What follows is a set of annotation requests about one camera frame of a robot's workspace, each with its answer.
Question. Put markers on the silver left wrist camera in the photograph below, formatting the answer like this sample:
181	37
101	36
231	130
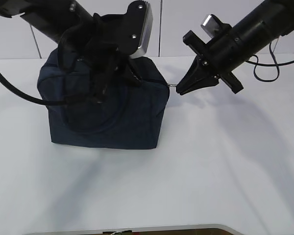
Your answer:
134	33

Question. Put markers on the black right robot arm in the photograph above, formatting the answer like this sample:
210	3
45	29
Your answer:
268	21

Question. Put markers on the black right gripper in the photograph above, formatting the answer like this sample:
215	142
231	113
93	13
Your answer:
214	61

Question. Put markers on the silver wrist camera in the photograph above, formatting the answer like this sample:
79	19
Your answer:
213	26
134	33

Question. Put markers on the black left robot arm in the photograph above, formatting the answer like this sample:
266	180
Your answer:
50	17

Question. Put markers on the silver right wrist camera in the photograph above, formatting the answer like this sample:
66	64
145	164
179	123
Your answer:
213	26

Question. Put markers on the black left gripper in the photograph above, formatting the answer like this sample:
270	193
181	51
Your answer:
96	43

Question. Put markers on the navy blue lunch bag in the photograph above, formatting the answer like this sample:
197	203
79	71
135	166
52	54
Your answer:
130	117

